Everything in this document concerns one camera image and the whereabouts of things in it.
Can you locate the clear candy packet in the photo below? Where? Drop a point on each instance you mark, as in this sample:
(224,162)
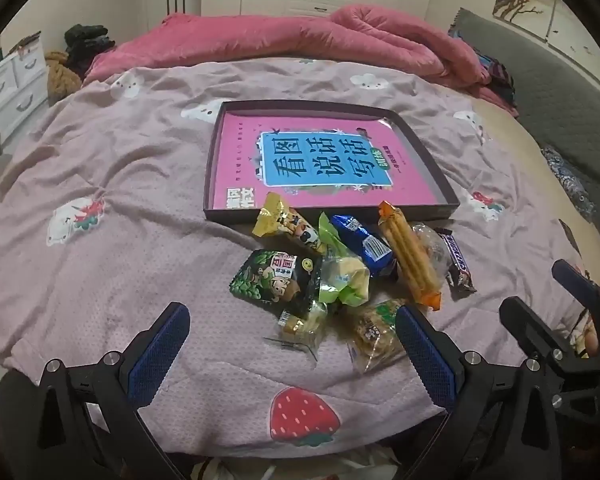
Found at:
(432,247)

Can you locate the dark shallow cardboard box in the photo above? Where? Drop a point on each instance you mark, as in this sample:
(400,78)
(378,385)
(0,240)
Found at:
(230,214)

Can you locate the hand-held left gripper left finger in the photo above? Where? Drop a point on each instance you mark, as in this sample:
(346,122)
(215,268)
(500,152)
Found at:
(167,340)

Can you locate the grey padded headboard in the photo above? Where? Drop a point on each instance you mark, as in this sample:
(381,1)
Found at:
(530,75)

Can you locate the small clear cake packet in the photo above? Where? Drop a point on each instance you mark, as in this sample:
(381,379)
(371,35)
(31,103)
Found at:
(300,325)

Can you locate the long orange biscuit packet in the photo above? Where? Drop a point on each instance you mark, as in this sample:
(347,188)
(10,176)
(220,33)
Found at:
(412,260)

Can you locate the blue patterned cloth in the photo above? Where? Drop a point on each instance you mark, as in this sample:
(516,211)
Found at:
(567,180)

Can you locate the clear pastry packet green label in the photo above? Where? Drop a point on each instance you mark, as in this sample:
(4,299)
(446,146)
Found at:
(372,332)

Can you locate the brown chocolate bar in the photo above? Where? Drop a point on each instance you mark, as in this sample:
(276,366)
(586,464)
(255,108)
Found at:
(457,265)

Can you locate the lilac printed bed sheet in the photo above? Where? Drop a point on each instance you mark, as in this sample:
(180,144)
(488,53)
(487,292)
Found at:
(105,270)

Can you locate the brown plush toy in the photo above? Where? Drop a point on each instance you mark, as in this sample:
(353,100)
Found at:
(60,77)

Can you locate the yellow cow print snack packet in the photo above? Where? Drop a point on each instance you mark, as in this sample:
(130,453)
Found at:
(290,225)

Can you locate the pink quilt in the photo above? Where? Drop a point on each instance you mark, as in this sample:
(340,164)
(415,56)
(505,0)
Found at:
(280,35)

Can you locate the pink and blue book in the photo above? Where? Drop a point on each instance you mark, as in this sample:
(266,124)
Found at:
(240,160)

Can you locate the green cake snack packet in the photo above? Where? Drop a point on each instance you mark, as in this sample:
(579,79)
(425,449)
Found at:
(340,280)

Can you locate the white drawer cabinet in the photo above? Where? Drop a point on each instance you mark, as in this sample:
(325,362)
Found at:
(10,85)

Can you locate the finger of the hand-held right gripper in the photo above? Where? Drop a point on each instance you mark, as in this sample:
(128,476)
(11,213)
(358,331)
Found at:
(530,327)
(575,280)

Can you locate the black clothes pile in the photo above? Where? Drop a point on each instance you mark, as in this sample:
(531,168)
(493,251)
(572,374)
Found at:
(87,45)

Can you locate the beige bed sheet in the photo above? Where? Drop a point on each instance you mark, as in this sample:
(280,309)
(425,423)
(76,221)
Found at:
(520,160)

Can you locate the black and green snack packet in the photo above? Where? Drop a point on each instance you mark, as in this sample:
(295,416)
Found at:
(270,280)

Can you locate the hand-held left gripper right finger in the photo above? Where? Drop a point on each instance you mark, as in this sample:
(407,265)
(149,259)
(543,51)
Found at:
(425,355)

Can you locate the dark striped clothes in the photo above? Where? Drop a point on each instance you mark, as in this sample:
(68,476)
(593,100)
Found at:
(497,77)

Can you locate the blue snack packet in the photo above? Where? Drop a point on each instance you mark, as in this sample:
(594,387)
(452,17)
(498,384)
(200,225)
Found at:
(370,250)

